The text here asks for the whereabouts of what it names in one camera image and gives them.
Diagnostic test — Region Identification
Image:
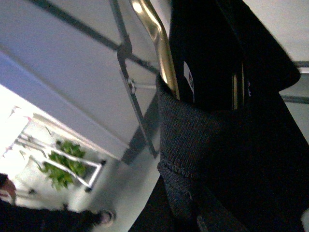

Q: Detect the white rolling plant stand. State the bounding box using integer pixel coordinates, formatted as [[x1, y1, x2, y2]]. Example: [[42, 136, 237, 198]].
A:
[[14, 132, 107, 192]]

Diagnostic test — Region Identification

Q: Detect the person in dark clothes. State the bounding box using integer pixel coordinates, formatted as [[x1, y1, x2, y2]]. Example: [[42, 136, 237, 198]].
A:
[[0, 173, 117, 232]]

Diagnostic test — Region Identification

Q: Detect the gold metal clothes hanger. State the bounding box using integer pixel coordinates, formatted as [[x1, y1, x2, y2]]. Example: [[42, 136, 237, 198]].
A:
[[130, 0, 180, 100]]

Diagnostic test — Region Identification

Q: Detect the black polo shirt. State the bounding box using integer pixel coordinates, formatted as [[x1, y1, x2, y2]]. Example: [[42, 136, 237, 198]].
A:
[[131, 0, 309, 232]]

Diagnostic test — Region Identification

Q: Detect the grey lower rack crossbar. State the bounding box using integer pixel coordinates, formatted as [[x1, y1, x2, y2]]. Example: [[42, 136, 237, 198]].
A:
[[281, 95, 309, 104]]

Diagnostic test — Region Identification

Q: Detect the green potted plant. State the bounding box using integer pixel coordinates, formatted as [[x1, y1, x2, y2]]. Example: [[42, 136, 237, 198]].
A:
[[39, 140, 86, 191]]

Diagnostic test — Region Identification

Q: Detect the grey rack left leg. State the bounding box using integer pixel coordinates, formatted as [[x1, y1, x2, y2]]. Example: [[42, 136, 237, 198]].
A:
[[109, 0, 158, 162]]

